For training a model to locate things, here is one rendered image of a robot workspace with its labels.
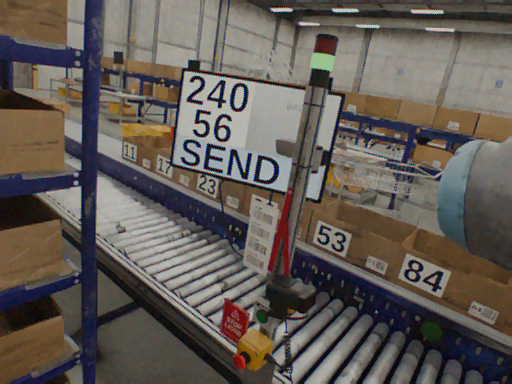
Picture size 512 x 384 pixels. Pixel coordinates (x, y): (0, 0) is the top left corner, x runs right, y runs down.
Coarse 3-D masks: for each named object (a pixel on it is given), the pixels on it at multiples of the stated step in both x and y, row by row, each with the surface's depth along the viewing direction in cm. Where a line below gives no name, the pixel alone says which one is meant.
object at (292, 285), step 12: (276, 276) 85; (288, 276) 84; (276, 288) 80; (288, 288) 78; (300, 288) 79; (276, 300) 80; (288, 300) 78; (300, 300) 76; (312, 300) 78; (276, 312) 82; (288, 312) 82; (300, 312) 76
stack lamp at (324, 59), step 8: (320, 40) 71; (328, 40) 70; (320, 48) 71; (328, 48) 71; (336, 48) 72; (312, 56) 73; (320, 56) 71; (328, 56) 71; (312, 64) 73; (320, 64) 72; (328, 64) 72
